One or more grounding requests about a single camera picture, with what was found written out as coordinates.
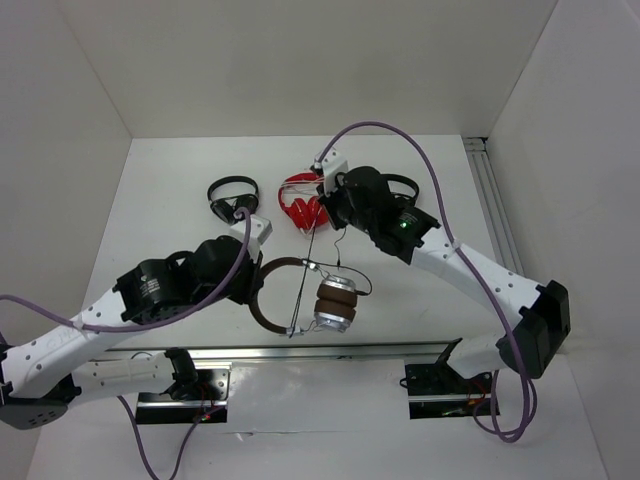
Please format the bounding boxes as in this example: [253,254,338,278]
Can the black headphones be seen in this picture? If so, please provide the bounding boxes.
[206,175,260,225]
[383,173,420,207]

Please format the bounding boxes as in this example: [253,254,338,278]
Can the aluminium rail right side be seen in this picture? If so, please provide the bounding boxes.
[462,137,524,274]

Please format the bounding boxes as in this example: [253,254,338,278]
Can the red headphones with white cable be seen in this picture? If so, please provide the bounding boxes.
[277,172,329,235]

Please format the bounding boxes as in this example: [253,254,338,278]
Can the black headphones left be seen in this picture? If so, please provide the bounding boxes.
[206,175,260,225]

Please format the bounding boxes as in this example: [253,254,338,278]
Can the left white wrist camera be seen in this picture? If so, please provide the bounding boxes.
[229,214,273,263]

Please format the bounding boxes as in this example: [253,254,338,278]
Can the aluminium rail front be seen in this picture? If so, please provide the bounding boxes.
[94,341,466,362]

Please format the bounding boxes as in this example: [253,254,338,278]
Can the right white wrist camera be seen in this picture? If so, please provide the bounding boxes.
[311,148,349,196]

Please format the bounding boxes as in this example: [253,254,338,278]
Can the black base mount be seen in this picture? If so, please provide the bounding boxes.
[399,363,493,420]
[134,362,231,425]

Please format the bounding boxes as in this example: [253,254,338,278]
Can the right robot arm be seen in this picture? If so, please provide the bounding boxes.
[319,167,571,392]

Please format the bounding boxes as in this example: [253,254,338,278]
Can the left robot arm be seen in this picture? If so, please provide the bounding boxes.
[1,235,263,430]

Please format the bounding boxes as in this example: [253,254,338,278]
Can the brown silver headphones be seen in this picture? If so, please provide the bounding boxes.
[249,257,373,338]

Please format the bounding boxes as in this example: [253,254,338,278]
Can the aluminium rail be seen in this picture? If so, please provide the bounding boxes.
[462,137,524,274]
[94,341,466,362]

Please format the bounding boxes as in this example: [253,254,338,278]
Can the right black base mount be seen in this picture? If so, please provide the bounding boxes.
[399,363,493,420]

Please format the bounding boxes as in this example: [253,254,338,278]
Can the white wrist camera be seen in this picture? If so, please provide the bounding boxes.
[229,214,273,263]
[311,148,349,196]

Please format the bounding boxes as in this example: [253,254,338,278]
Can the black headphones right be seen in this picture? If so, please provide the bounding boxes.
[383,173,420,207]

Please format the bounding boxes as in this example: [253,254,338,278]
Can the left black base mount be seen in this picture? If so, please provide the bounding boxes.
[134,362,231,425]

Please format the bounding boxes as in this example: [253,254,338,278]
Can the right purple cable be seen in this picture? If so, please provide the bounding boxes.
[319,121,537,444]

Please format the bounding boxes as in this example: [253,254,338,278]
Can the thin black headphone cable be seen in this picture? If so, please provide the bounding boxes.
[285,222,374,341]

